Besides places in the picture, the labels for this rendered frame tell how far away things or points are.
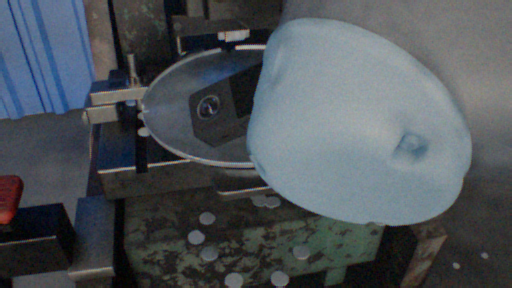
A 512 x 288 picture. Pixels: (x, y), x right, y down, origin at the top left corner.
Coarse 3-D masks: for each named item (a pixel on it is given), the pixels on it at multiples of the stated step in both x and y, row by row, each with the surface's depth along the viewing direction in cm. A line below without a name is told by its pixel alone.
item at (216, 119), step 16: (256, 64) 34; (224, 80) 34; (240, 80) 34; (256, 80) 33; (192, 96) 35; (208, 96) 34; (224, 96) 34; (240, 96) 33; (192, 112) 35; (208, 112) 34; (224, 112) 33; (240, 112) 33; (208, 128) 34; (224, 128) 33; (240, 128) 33; (208, 144) 35
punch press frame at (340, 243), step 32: (128, 0) 76; (160, 0) 77; (128, 32) 80; (160, 32) 81; (224, 32) 108; (256, 32) 98; (192, 192) 64; (128, 224) 59; (160, 224) 59; (192, 224) 59; (224, 224) 59; (256, 224) 59; (288, 224) 60; (320, 224) 62; (352, 224) 64; (128, 256) 58; (160, 256) 59; (192, 256) 60; (224, 256) 62; (256, 256) 63; (288, 256) 65; (320, 256) 67; (352, 256) 69
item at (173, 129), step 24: (216, 48) 69; (240, 48) 70; (264, 48) 70; (168, 72) 65; (192, 72) 65; (216, 72) 64; (144, 96) 59; (168, 96) 60; (144, 120) 55; (168, 120) 55; (168, 144) 51; (192, 144) 51; (240, 144) 51
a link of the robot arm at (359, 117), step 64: (320, 0) 14; (384, 0) 13; (448, 0) 13; (320, 64) 12; (384, 64) 12; (448, 64) 12; (256, 128) 13; (320, 128) 12; (384, 128) 11; (448, 128) 12; (320, 192) 14; (384, 192) 13; (448, 192) 12
